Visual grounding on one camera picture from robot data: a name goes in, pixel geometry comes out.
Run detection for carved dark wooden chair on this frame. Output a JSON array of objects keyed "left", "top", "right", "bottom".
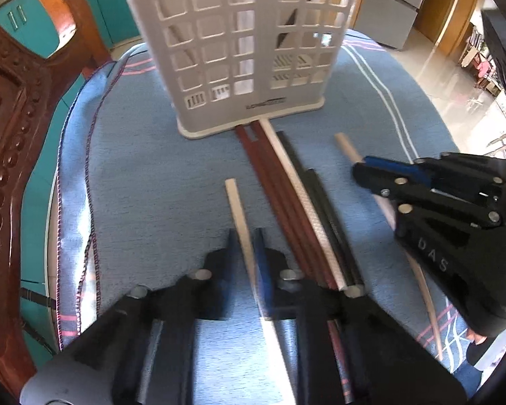
[{"left": 0, "top": 0, "right": 110, "bottom": 403}]

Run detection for blue striped cloth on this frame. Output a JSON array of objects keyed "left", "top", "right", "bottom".
[{"left": 57, "top": 31, "right": 468, "bottom": 374}]

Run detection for person's right hand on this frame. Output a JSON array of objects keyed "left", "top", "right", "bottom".
[{"left": 466, "top": 328, "right": 487, "bottom": 346}]

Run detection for black chopstick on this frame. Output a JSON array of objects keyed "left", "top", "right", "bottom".
[
  {"left": 305, "top": 169, "right": 365, "bottom": 297},
  {"left": 277, "top": 132, "right": 365, "bottom": 298}
]

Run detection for clothes drying rack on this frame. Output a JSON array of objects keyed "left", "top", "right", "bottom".
[{"left": 459, "top": 24, "right": 502, "bottom": 97}]

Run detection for cream white chopstick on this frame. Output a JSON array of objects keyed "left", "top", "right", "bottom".
[{"left": 334, "top": 133, "right": 443, "bottom": 361}]

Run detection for white plastic utensil basket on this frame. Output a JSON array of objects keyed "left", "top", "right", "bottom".
[{"left": 127, "top": 0, "right": 358, "bottom": 139}]

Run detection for silver multi-door refrigerator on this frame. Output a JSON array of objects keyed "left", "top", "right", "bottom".
[{"left": 354, "top": 0, "right": 423, "bottom": 49}]

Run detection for teal lower kitchen cabinets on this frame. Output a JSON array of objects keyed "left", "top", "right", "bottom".
[{"left": 0, "top": 0, "right": 142, "bottom": 58}]

